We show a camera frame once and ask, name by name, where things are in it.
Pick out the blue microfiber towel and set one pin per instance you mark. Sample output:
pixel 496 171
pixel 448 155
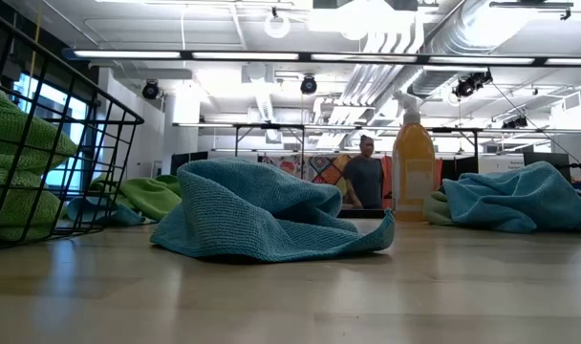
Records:
pixel 252 210
pixel 515 200
pixel 123 217

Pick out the pale green microfiber towel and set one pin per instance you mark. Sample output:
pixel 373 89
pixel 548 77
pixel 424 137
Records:
pixel 434 212

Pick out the colourful patchwork quilt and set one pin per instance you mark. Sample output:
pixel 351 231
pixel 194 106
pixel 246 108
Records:
pixel 319 167

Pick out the person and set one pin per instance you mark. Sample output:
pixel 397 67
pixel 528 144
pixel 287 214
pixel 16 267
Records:
pixel 364 181

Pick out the black computer monitor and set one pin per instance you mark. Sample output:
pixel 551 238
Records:
pixel 190 160
pixel 534 160

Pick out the black overhead light bar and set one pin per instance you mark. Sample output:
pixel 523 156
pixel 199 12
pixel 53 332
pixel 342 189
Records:
pixel 305 56

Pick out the orange spray bottle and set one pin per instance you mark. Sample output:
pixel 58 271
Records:
pixel 413 162

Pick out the black partition panel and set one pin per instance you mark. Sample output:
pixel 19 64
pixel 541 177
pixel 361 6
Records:
pixel 462 167

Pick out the black ceiling spotlight cluster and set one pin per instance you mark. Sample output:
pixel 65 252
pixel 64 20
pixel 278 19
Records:
pixel 465 87

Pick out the white sign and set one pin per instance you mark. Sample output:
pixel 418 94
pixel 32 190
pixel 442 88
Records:
pixel 501 165

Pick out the black background table frame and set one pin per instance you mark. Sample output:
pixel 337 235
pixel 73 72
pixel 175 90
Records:
pixel 271 126

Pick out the silver ventilation duct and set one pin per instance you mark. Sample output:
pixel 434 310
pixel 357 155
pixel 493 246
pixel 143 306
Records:
pixel 462 28

